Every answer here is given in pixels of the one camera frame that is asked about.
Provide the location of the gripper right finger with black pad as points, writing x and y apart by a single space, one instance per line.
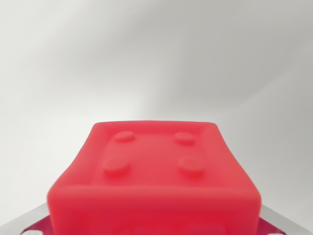
281 222

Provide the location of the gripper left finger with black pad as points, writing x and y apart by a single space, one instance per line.
29 220

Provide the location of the red embossed cube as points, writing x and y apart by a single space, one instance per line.
154 178

